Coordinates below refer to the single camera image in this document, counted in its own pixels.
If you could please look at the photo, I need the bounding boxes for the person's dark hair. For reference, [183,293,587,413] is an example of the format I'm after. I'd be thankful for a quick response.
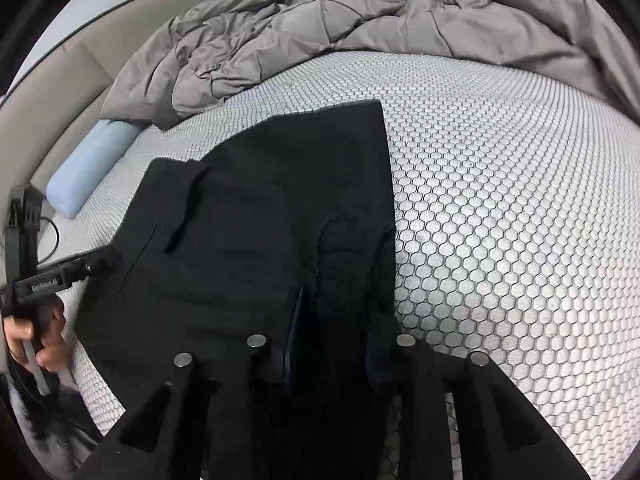
[0,360,68,426]

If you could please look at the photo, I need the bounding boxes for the light blue pillow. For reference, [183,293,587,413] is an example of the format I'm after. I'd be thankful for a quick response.
[46,119,143,220]

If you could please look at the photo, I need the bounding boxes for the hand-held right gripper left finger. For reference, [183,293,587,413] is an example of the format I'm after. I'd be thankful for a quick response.
[72,285,308,480]

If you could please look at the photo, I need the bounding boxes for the person's left hand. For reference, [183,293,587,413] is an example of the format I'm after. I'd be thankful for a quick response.
[5,305,73,373]

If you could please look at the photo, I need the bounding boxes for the black cable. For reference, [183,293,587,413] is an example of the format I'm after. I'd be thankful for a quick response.
[37,217,61,263]

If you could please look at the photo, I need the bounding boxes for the black pants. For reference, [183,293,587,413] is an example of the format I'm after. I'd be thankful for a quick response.
[75,99,401,480]

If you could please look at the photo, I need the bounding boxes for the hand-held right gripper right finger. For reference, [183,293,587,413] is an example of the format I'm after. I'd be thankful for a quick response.
[365,336,593,480]

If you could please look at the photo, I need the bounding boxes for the beige bed headboard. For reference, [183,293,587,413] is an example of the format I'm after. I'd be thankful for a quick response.
[0,0,206,201]

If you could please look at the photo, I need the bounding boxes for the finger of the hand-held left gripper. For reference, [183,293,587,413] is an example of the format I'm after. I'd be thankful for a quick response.
[82,247,122,276]

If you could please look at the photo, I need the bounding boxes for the grey quilted comforter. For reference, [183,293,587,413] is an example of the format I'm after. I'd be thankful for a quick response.
[100,0,640,131]

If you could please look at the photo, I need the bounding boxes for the person's grey clothing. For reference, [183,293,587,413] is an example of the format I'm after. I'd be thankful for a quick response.
[10,395,101,480]

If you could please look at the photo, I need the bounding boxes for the white honeycomb mattress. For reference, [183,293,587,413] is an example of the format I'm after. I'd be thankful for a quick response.
[30,47,640,480]

